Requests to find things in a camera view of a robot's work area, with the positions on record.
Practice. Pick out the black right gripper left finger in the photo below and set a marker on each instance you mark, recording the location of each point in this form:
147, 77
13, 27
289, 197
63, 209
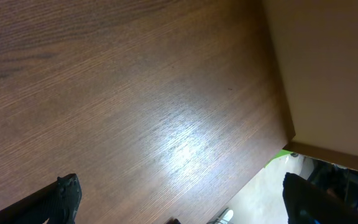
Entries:
57, 203

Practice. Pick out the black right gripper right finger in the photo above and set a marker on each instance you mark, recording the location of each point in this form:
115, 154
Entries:
305, 203

